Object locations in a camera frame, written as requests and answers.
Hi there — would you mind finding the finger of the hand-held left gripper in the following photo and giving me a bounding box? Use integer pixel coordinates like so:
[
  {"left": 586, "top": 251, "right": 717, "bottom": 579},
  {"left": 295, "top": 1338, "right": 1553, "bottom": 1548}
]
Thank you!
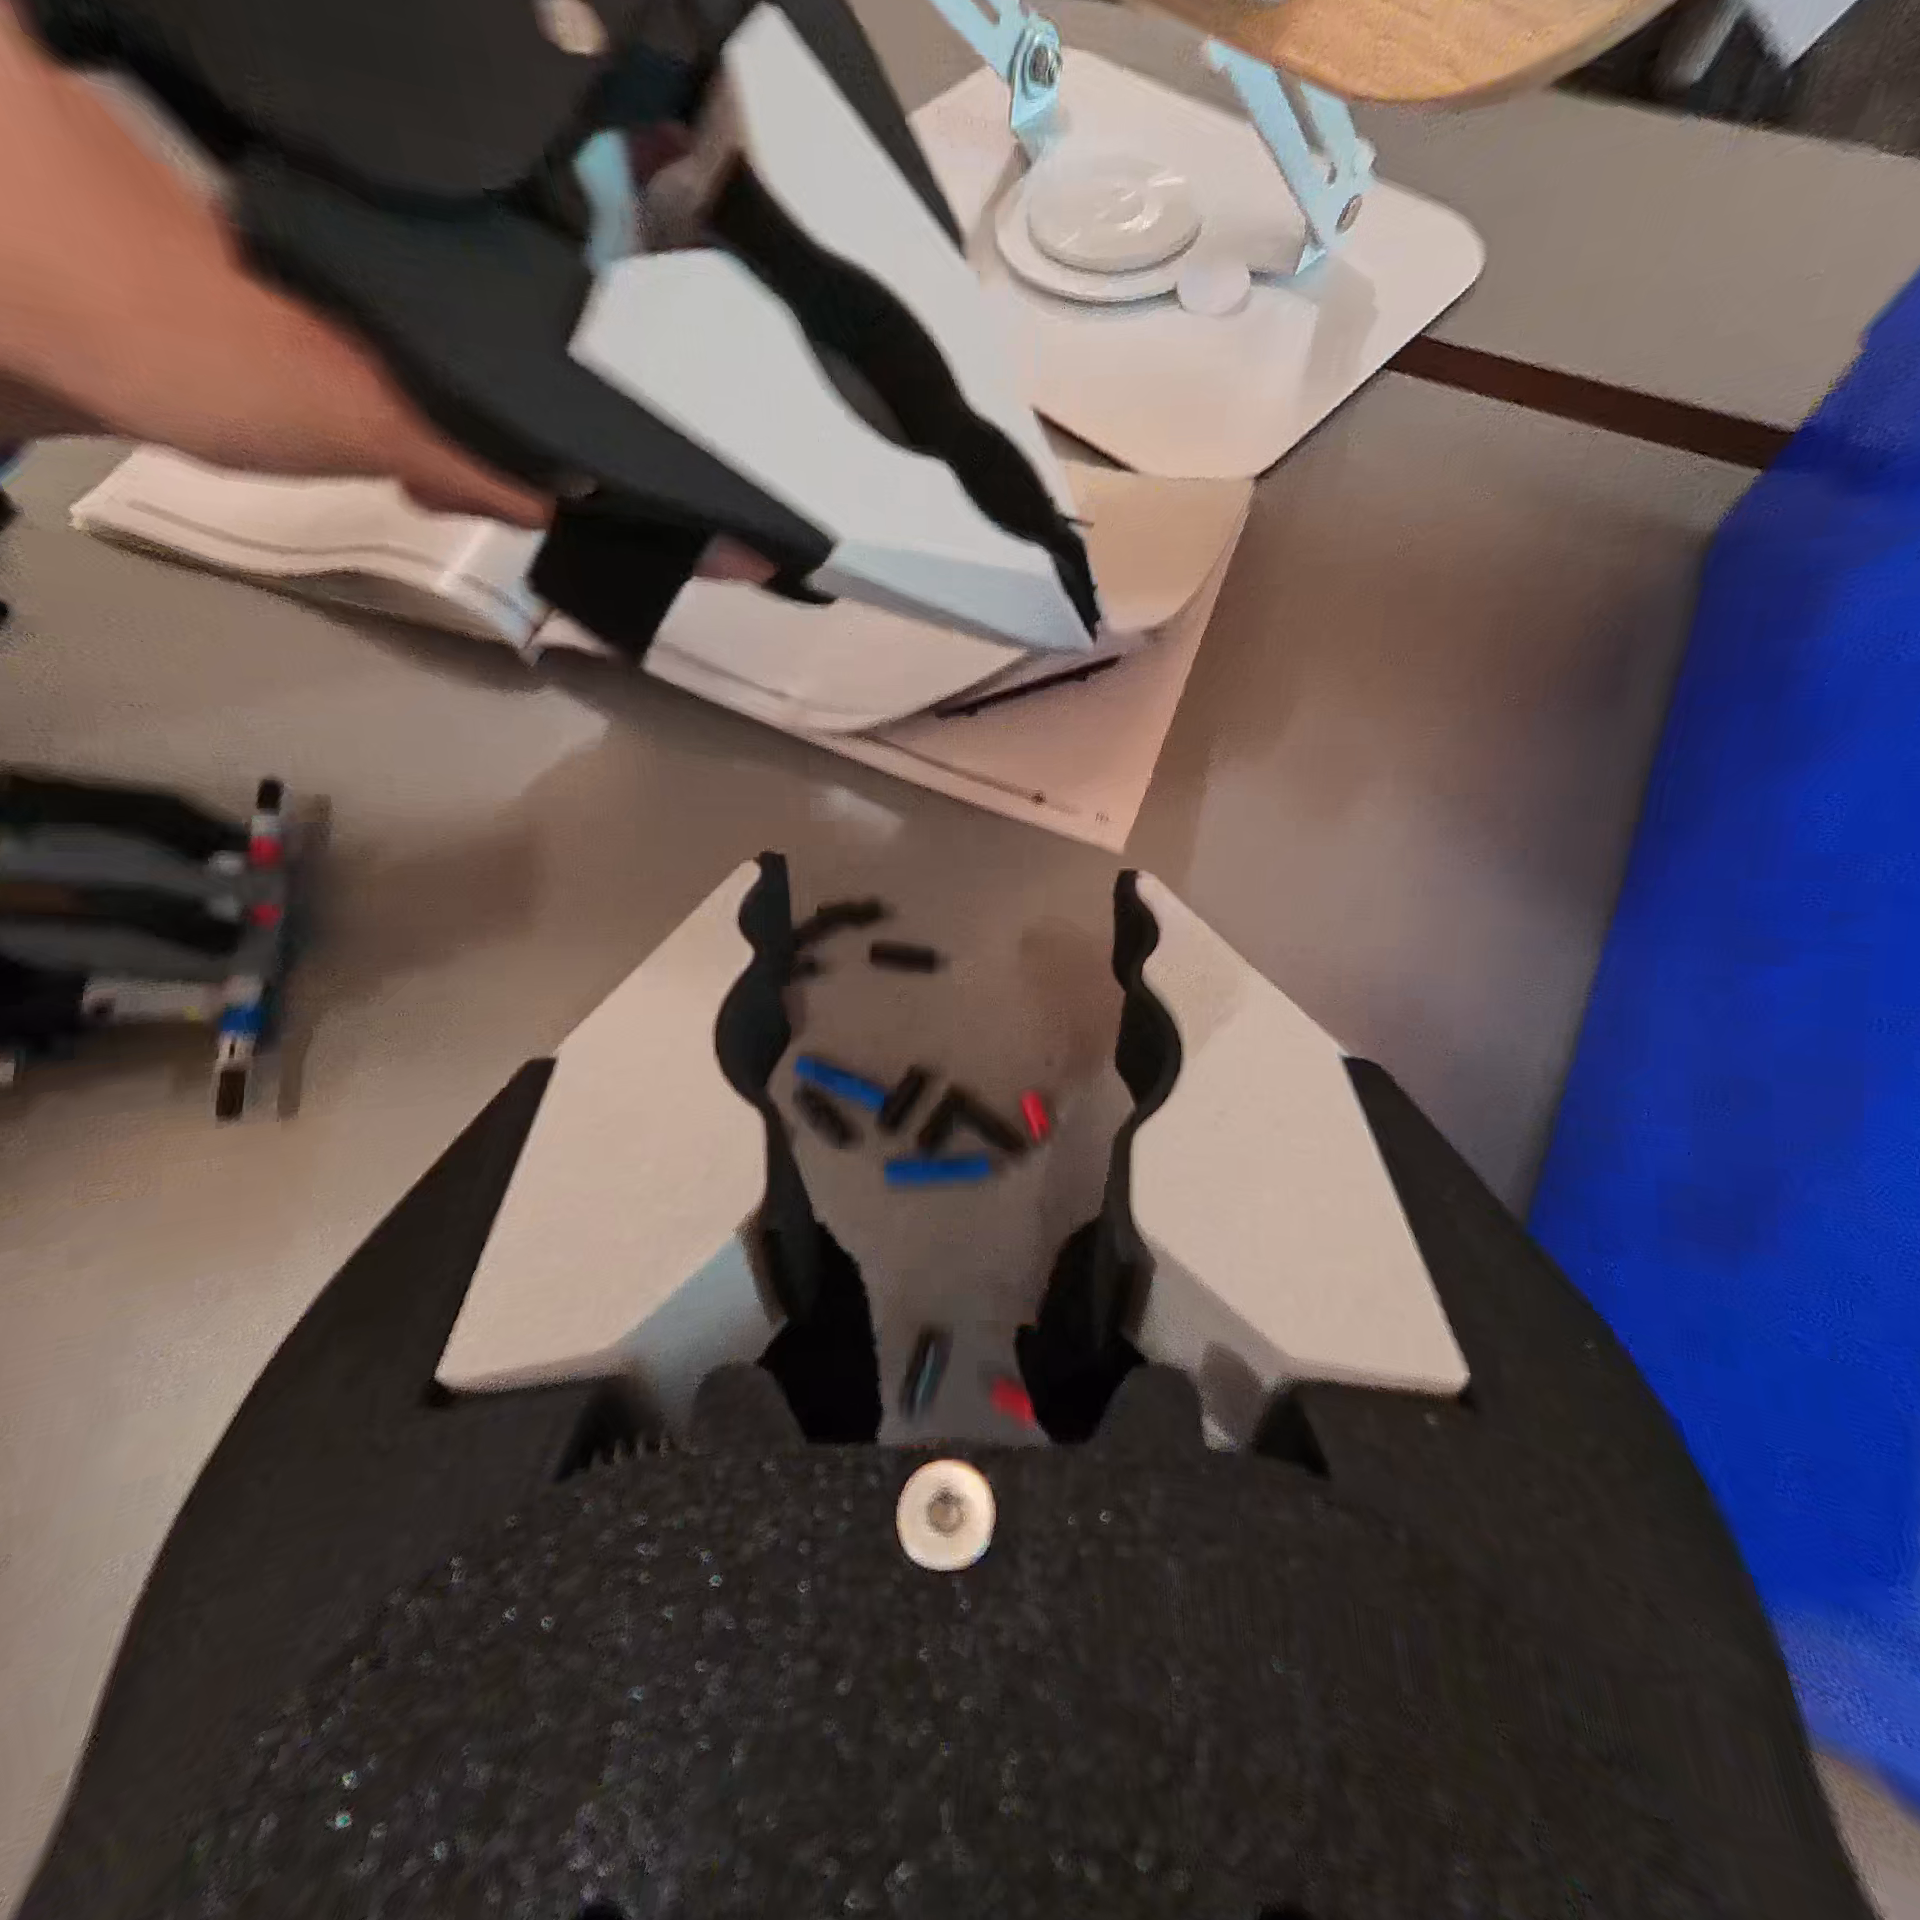
[
  {"left": 703, "top": 0, "right": 1085, "bottom": 523},
  {"left": 569, "top": 247, "right": 1106, "bottom": 655}
]

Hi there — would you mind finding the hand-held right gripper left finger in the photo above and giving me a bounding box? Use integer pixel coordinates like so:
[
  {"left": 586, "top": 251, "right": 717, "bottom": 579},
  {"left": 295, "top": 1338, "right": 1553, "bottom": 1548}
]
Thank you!
[{"left": 433, "top": 850, "right": 887, "bottom": 1449}]

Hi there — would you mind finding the blue black lego truck model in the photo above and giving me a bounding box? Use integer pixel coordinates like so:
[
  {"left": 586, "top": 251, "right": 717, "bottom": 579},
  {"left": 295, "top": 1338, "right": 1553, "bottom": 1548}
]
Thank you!
[{"left": 0, "top": 772, "right": 325, "bottom": 1124}]

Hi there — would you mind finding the person's left hand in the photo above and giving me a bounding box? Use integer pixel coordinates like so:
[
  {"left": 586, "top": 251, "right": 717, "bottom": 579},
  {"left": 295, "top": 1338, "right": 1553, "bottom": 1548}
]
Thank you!
[{"left": 0, "top": 30, "right": 775, "bottom": 587}]

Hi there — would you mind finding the lego instruction booklet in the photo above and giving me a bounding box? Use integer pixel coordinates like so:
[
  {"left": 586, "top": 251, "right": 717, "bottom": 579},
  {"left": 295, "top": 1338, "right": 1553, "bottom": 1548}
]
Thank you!
[{"left": 66, "top": 442, "right": 1256, "bottom": 858}]

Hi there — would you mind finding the blue storage bin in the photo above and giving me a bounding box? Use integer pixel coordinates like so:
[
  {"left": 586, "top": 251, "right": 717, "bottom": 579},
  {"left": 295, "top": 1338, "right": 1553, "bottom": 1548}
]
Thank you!
[{"left": 1529, "top": 269, "right": 1920, "bottom": 1802}]

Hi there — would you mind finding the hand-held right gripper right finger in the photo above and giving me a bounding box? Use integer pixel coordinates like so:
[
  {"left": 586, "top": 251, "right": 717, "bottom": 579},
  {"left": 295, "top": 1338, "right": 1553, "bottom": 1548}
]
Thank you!
[{"left": 1020, "top": 866, "right": 1474, "bottom": 1454}]

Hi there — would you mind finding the pile of small lego pins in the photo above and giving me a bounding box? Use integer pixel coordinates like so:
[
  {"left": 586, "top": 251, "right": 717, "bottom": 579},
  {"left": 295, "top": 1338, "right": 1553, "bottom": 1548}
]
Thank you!
[{"left": 780, "top": 895, "right": 1059, "bottom": 1427}]

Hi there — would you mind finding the wooden book stand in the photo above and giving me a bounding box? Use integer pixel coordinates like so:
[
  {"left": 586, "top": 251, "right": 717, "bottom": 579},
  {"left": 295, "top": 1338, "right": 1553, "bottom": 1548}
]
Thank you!
[{"left": 908, "top": 0, "right": 1682, "bottom": 483}]

